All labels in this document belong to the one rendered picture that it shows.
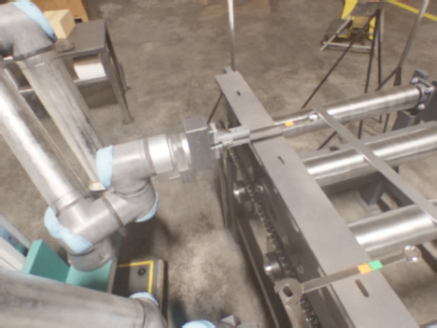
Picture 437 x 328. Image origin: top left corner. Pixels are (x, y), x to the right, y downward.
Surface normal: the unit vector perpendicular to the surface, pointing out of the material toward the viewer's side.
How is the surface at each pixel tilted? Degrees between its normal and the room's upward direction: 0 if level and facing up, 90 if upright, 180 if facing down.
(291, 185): 0
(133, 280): 0
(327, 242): 0
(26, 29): 73
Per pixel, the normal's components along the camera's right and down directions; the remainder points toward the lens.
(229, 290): -0.07, -0.71
